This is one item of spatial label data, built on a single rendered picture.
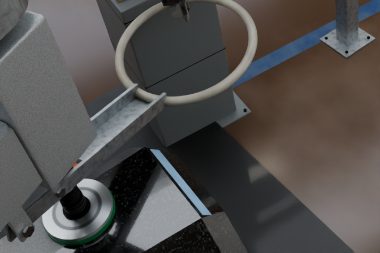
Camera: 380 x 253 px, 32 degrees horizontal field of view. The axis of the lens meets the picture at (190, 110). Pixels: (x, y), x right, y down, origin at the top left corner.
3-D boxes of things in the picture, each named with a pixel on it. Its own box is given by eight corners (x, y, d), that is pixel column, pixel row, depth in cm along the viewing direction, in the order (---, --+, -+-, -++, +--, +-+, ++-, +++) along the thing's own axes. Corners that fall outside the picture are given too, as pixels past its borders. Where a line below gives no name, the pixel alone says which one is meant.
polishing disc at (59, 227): (30, 233, 193) (29, 231, 192) (63, 175, 205) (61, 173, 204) (94, 248, 185) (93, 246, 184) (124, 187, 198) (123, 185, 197)
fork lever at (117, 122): (21, 248, 162) (17, 233, 159) (-34, 219, 171) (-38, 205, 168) (176, 109, 209) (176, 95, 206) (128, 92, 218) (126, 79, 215)
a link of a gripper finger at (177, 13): (175, 23, 242) (168, 1, 236) (190, 21, 241) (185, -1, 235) (174, 27, 239) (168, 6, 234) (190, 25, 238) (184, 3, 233)
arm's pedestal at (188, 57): (119, 99, 344) (68, -35, 282) (202, 57, 354) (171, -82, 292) (161, 161, 311) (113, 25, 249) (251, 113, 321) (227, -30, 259)
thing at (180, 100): (214, 126, 201) (212, 120, 199) (89, 84, 223) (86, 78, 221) (283, 14, 222) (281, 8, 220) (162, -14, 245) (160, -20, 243)
